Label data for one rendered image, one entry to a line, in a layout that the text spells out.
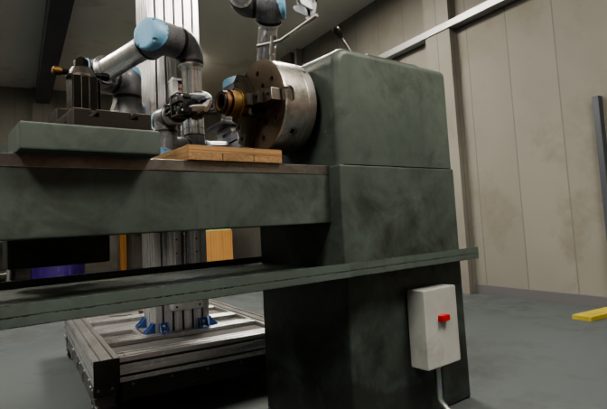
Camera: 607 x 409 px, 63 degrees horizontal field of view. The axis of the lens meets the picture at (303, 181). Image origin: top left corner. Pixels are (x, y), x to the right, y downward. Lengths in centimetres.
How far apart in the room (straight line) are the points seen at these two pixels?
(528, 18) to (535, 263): 189
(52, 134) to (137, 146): 18
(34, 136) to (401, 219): 115
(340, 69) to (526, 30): 290
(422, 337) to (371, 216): 43
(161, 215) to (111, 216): 12
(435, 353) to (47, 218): 125
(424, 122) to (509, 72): 255
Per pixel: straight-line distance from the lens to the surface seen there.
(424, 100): 194
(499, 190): 439
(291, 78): 161
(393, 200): 173
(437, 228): 191
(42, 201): 122
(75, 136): 119
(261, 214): 144
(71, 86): 151
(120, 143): 121
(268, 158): 145
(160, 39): 184
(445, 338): 183
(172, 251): 230
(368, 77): 174
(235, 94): 161
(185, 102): 162
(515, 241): 433
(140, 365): 207
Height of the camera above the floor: 69
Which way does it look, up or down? 5 degrees up
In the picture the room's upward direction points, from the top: 3 degrees counter-clockwise
